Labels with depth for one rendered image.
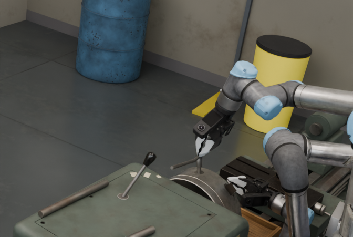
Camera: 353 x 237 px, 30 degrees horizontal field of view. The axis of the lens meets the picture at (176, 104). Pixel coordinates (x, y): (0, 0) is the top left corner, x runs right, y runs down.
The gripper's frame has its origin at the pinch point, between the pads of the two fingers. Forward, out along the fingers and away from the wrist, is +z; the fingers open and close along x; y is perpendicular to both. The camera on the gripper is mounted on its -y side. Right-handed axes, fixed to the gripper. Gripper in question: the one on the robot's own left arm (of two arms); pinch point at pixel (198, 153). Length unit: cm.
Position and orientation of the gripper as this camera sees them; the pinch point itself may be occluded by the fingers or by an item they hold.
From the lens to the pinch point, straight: 216.6
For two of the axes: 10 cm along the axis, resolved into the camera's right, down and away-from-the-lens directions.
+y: 5.7, -2.5, 7.8
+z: -3.7, 7.7, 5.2
